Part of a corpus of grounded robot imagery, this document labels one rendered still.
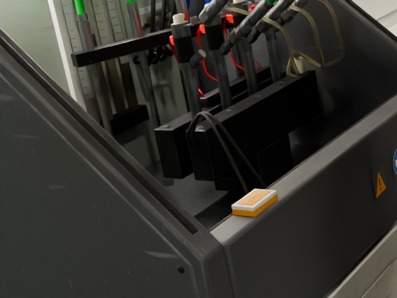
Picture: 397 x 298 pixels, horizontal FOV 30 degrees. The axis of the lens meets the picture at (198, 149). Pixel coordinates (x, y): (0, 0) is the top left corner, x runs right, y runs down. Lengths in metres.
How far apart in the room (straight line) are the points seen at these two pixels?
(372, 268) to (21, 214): 0.49
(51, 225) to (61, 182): 0.07
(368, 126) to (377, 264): 0.20
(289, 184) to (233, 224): 0.12
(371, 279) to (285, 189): 0.26
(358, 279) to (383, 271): 0.08
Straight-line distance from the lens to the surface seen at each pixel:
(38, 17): 1.29
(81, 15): 1.24
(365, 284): 1.07
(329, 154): 0.98
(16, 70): 0.84
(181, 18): 1.11
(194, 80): 1.12
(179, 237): 0.75
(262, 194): 0.84
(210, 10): 1.06
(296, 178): 0.91
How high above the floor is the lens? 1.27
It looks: 17 degrees down
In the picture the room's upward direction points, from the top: 11 degrees counter-clockwise
